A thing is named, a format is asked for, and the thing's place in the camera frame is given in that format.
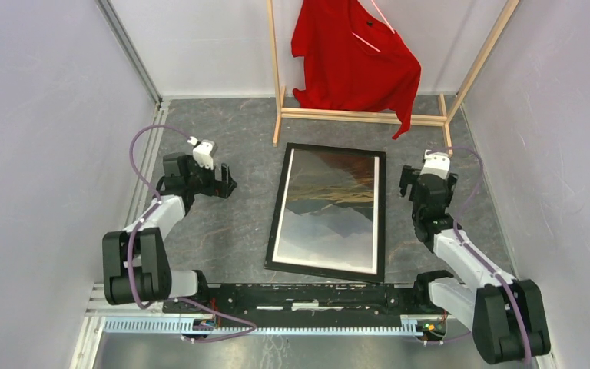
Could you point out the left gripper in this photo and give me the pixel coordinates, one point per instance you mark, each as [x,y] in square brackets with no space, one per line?
[223,188]

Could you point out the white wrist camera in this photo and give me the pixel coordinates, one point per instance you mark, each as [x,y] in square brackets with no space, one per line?
[436,163]
[203,152]

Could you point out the pink clothes hanger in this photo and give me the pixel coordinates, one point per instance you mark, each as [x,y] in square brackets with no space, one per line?
[373,32]

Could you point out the landscape photo print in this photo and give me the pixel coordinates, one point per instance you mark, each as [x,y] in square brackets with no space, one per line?
[330,209]

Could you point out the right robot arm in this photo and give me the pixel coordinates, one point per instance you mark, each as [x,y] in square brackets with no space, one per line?
[505,315]

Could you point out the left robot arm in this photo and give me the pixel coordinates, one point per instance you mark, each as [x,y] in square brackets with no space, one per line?
[135,263]

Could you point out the wooden picture frame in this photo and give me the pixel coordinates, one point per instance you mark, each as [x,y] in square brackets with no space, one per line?
[274,203]

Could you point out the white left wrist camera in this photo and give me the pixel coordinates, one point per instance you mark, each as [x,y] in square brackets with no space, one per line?
[203,152]

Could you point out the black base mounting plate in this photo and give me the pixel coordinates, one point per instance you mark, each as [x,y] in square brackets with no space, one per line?
[321,305]

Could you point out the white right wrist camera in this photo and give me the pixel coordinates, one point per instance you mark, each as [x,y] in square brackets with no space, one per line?
[436,163]

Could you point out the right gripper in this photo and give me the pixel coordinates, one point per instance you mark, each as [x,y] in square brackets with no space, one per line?
[408,177]

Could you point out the wooden clothes rack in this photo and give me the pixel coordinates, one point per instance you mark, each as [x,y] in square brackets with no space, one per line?
[446,113]

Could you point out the red t-shirt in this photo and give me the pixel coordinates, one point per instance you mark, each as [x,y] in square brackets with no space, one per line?
[339,74]

